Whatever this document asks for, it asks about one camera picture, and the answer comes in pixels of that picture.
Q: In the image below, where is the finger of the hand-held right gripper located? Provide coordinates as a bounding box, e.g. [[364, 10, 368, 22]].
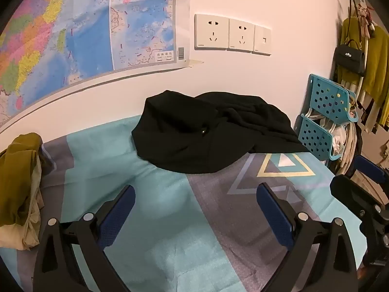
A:
[[330, 175, 384, 218], [353, 155, 389, 186]]

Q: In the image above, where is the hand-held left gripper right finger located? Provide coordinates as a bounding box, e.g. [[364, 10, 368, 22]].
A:
[[256, 183, 359, 292]]

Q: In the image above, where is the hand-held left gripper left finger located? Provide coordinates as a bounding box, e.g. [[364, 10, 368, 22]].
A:
[[33, 184, 136, 292]]

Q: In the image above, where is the black coat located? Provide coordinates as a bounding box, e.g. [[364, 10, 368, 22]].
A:
[[132, 90, 310, 174]]

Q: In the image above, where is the beige tote bag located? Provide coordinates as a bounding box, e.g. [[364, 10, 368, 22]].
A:
[[334, 122, 359, 177]]

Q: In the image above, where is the teal grey bed sheet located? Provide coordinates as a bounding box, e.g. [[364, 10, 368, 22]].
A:
[[0, 116, 365, 292]]

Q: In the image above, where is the striped hanging garment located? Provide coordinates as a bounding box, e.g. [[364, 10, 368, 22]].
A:
[[355, 91, 389, 134]]

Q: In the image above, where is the blue perforated plastic basket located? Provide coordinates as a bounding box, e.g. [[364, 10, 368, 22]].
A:
[[298, 113, 342, 162], [305, 73, 359, 122]]

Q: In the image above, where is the beige garment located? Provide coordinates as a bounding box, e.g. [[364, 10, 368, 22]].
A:
[[0, 155, 43, 251]]

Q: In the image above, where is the yellow-green hanging sweater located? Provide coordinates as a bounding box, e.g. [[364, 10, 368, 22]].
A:
[[336, 17, 389, 125]]

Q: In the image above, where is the white coat rack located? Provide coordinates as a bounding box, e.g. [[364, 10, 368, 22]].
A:
[[349, 0, 374, 104]]

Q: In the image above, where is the olive garment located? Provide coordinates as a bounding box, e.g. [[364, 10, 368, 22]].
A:
[[0, 133, 44, 227]]

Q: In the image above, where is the black handbag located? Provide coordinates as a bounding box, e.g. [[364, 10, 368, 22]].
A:
[[334, 39, 366, 77]]

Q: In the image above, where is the brown bag strap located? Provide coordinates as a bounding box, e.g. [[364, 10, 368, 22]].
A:
[[346, 0, 365, 49]]

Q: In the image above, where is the white wall switch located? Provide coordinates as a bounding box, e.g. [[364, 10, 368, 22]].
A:
[[252, 24, 272, 56]]

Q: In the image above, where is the white wall socket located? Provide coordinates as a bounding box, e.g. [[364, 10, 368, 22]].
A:
[[194, 14, 230, 50], [228, 18, 255, 52]]

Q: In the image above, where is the colourful wall map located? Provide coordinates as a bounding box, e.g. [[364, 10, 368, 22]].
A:
[[0, 0, 191, 127]]

